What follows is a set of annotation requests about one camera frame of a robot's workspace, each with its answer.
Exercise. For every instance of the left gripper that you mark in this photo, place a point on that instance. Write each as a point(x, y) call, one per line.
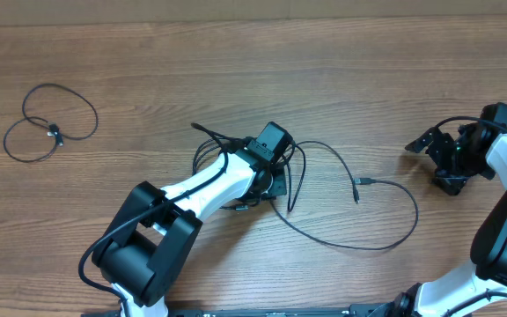
point(279, 187)

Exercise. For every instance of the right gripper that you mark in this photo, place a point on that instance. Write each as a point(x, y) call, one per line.
point(452, 183)

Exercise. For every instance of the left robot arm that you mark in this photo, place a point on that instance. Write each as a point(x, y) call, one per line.
point(143, 250)

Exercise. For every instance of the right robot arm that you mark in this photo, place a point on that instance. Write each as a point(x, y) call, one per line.
point(483, 279)

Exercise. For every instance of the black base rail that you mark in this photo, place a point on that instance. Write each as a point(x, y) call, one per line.
point(354, 310)

